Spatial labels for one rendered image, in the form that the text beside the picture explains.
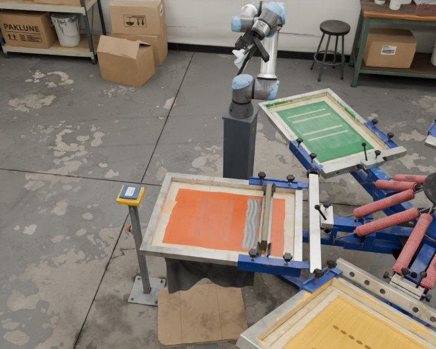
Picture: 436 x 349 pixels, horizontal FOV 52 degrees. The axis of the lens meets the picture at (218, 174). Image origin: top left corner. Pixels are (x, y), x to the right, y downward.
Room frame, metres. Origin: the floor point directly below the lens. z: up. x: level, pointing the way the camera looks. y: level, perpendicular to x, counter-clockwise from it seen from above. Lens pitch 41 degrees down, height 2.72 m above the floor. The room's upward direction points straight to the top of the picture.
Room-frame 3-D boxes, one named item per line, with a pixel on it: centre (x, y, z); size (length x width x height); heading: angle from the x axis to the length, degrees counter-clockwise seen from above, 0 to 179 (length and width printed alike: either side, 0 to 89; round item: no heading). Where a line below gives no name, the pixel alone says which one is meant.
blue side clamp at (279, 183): (1.87, -0.32, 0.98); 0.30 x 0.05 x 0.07; 82
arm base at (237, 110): (2.29, -0.14, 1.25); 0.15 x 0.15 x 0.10
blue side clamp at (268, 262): (1.32, -0.25, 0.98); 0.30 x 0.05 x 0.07; 82
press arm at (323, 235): (1.57, -0.48, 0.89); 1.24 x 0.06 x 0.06; 82
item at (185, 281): (1.43, 0.04, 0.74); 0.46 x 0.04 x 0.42; 82
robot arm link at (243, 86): (2.29, -0.15, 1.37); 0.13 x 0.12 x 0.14; 82
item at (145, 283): (1.83, 0.49, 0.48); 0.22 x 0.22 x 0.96; 82
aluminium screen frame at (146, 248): (1.63, -0.05, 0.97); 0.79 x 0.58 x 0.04; 82
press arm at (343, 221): (1.55, -0.61, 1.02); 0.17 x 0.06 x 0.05; 82
